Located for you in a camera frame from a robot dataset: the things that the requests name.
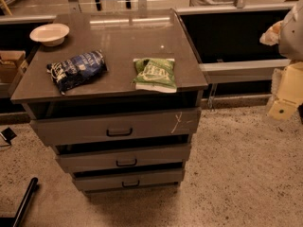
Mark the grey bottom drawer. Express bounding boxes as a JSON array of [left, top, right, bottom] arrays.
[[73, 168, 184, 192]]

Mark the grey drawer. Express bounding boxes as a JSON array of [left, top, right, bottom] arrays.
[[56, 144, 191, 173], [30, 108, 201, 146], [73, 168, 184, 192]]

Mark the blue chip bag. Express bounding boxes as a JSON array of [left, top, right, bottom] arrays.
[[46, 50, 107, 95]]

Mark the black bar on floor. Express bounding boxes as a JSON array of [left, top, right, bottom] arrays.
[[0, 177, 38, 227]]

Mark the grey top drawer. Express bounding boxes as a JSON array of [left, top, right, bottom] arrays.
[[30, 108, 201, 146]]

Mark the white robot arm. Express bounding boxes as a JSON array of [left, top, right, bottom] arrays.
[[259, 0, 303, 121]]

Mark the white bowl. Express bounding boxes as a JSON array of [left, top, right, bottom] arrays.
[[29, 24, 70, 47]]

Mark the cardboard box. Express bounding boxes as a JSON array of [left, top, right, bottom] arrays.
[[0, 50, 28, 83]]

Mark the green chip bag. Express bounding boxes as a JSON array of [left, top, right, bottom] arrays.
[[133, 58, 177, 94]]

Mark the grey drawer cabinet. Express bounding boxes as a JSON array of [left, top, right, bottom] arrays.
[[11, 9, 207, 181]]

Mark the grey metal rail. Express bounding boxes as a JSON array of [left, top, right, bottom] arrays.
[[200, 59, 290, 84]]

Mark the grey middle drawer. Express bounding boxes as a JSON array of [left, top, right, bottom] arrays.
[[56, 144, 191, 173]]

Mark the small black floor device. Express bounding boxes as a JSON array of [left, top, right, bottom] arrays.
[[0, 127, 17, 147]]

